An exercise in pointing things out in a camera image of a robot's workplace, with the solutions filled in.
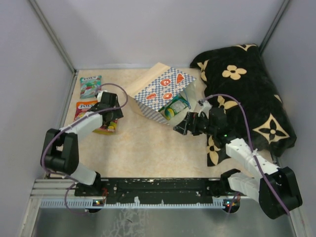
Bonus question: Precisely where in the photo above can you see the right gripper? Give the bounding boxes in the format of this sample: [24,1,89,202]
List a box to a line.
[173,112,216,136]

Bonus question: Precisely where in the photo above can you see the green mint candy bag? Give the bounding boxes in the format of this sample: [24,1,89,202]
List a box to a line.
[79,75,102,99]

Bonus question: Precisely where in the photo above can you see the orange fruits candy bag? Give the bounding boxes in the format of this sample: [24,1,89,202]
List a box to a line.
[74,100,98,121]

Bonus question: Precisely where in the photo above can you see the checkered paper bag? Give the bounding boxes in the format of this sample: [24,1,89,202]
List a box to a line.
[125,63,197,126]

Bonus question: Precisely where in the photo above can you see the green lemon candy bag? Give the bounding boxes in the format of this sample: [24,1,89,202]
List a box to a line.
[159,95,191,120]

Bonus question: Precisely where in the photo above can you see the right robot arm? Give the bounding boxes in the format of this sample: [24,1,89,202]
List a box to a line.
[173,108,303,219]

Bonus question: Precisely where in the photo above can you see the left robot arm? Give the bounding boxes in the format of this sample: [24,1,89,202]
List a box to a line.
[40,91,123,196]

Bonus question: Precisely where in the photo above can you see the black floral pillow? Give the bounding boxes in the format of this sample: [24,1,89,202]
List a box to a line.
[190,43,297,157]

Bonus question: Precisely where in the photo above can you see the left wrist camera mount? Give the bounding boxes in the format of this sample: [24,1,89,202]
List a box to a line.
[95,90,108,102]

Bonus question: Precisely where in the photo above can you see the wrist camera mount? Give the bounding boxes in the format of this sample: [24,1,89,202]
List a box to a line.
[95,90,108,102]
[198,99,212,117]

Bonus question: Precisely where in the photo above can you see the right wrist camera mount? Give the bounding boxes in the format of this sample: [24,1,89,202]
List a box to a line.
[198,99,212,117]

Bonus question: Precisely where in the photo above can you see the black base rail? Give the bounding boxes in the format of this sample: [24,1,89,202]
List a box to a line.
[75,178,235,204]

